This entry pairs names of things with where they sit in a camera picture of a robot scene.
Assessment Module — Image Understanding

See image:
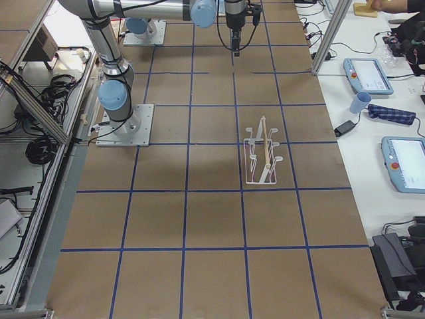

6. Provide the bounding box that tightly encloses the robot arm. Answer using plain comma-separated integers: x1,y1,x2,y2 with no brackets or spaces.
124,18,157,45
60,1,248,137

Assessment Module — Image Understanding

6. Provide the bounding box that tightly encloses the upper teach pendant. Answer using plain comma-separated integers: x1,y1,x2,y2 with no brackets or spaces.
343,58,394,95

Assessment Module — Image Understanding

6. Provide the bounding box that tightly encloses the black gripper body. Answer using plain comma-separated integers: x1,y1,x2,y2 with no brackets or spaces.
224,0,246,31

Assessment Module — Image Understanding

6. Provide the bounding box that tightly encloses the lower teach pendant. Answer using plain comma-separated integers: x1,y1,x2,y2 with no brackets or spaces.
381,136,424,194

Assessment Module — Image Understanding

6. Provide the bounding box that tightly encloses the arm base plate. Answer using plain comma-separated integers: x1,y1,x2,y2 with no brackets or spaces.
95,104,155,147
123,18,166,47

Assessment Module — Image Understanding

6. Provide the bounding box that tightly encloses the blue cup on desk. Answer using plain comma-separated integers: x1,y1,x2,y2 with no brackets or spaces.
349,92,372,114

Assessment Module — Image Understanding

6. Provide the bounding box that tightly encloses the teach pendant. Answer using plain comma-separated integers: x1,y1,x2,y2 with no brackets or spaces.
343,58,394,95
381,136,424,194

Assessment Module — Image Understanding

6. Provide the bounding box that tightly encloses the aluminium frame post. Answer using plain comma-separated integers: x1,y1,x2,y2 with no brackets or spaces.
311,0,351,75

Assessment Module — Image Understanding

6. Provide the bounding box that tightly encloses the black power adapter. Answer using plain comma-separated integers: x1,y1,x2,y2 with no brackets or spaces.
334,120,357,138

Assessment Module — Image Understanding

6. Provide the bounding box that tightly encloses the white wire cup rack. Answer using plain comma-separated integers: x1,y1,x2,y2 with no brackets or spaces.
243,116,284,185

